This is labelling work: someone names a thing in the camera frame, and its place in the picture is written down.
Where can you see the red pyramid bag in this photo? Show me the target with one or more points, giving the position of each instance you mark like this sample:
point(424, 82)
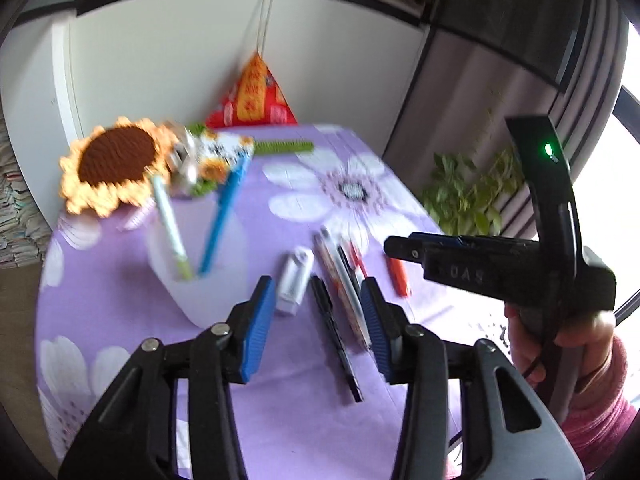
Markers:
point(255, 95)

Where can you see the blue pen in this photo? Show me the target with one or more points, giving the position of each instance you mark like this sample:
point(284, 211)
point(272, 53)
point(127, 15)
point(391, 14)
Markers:
point(220, 215)

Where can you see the purple floral tablecloth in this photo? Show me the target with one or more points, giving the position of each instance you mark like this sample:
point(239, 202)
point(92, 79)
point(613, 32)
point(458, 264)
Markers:
point(300, 435)

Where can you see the dark glass cabinet door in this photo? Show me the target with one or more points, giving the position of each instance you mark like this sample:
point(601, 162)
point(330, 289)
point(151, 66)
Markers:
point(500, 10)

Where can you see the thick black marker pen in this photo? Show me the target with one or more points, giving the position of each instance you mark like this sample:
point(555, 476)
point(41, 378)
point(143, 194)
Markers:
point(332, 330)

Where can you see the thin black pen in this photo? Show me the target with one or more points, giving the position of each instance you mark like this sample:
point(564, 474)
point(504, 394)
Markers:
point(347, 265)

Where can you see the green potted plant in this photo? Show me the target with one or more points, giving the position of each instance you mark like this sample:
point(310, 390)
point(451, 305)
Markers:
point(465, 195)

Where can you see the green crochet stem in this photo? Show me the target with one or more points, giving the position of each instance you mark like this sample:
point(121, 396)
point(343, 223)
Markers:
point(285, 146)

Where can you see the person's right hand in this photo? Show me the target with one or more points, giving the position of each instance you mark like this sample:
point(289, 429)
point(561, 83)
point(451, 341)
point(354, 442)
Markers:
point(595, 330)

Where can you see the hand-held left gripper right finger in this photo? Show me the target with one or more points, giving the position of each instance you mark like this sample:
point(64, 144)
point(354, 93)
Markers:
point(378, 332)

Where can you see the person's right forearm pink sleeve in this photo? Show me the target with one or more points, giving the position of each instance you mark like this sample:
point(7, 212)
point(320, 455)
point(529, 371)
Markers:
point(600, 410)

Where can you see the white pen green cap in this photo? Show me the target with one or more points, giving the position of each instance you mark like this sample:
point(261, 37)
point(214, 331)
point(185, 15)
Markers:
point(167, 220)

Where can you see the green crochet leaf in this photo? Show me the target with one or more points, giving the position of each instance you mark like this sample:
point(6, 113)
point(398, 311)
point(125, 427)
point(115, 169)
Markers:
point(197, 128)
point(205, 188)

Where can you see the stack of books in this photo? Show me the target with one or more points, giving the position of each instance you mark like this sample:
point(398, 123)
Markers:
point(20, 210)

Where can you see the sunflower greeting card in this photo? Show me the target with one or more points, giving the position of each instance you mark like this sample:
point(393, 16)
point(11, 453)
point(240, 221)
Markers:
point(220, 150)

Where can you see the translucent plastic pen cup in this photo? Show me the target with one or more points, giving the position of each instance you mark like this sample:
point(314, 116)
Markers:
point(220, 292)

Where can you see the orange marker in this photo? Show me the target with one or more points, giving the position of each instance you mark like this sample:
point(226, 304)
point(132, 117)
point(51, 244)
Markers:
point(400, 277)

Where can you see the red pen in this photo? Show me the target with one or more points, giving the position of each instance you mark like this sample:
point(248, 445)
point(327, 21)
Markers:
point(357, 260)

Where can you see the crochet sunflower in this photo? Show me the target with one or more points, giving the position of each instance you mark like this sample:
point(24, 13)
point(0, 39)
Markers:
point(115, 155)

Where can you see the white ribbon bow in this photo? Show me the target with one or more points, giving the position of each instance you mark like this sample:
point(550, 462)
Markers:
point(185, 165)

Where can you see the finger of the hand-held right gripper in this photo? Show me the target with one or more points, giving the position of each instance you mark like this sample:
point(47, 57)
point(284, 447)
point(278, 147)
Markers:
point(475, 270)
point(470, 238)

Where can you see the white patterned pen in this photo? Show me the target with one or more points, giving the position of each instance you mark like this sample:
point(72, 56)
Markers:
point(340, 285)

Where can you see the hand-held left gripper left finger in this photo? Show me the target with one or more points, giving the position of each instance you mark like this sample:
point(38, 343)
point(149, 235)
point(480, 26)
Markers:
point(257, 332)

